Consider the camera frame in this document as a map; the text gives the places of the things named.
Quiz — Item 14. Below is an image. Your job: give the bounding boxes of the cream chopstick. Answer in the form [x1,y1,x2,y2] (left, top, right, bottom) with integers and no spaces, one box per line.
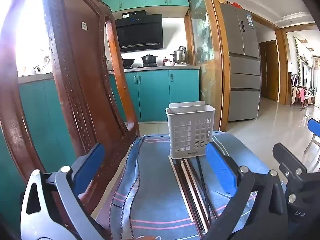
[180,161,209,232]

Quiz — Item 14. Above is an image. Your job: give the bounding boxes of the blue striped towel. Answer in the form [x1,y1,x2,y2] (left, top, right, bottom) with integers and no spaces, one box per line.
[95,131,288,240]

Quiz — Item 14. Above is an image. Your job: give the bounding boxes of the carved brown wooden chair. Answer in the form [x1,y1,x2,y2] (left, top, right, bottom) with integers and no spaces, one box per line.
[0,0,141,240]

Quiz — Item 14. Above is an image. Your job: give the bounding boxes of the black chopstick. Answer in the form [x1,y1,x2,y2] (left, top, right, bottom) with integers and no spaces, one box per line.
[196,157,218,219]

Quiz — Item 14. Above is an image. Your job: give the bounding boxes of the brown wooden door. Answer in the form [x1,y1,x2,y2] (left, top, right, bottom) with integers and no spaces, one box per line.
[259,40,279,102]

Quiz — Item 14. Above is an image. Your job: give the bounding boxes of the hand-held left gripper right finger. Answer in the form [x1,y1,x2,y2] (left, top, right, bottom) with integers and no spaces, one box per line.
[205,142,288,240]

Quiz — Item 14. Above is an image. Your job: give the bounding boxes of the black range hood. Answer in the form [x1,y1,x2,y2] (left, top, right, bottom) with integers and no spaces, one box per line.
[115,10,164,54]

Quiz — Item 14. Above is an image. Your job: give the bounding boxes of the grey refrigerator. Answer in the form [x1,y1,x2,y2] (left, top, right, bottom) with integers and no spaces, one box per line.
[219,2,262,122]

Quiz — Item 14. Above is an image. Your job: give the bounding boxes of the wooden chair with clothes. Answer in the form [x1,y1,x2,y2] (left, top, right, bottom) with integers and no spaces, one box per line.
[289,72,311,111]

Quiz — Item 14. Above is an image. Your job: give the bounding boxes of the dark red chopstick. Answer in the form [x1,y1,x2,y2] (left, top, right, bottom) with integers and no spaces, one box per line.
[174,163,203,232]

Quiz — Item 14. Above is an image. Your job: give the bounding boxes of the teal base cabinets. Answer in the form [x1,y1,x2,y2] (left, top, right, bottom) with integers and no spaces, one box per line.
[18,69,200,160]

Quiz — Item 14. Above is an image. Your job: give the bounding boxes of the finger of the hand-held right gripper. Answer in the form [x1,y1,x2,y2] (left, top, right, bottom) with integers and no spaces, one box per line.
[272,142,320,230]

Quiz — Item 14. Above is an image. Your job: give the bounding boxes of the blue metal-legged chair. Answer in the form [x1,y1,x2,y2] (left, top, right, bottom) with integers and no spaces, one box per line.
[303,118,320,171]

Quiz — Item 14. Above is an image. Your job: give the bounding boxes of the black lidded pot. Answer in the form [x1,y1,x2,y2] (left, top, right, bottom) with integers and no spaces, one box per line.
[140,53,159,67]

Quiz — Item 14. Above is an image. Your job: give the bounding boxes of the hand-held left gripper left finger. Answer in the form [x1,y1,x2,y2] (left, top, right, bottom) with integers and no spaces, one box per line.
[20,142,106,240]

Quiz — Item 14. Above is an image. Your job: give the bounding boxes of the brown chopstick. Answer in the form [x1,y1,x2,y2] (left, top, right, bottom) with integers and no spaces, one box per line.
[185,159,213,227]

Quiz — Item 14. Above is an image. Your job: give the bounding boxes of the steel lidded pot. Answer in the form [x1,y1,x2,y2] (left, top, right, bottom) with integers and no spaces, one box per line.
[170,46,189,64]

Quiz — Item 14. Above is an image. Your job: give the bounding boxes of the wood-framed glass sliding door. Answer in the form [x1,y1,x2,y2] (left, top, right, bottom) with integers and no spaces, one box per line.
[184,0,231,132]

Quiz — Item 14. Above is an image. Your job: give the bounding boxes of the white plastic utensil basket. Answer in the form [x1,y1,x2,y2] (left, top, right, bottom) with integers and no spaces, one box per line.
[165,102,216,160]

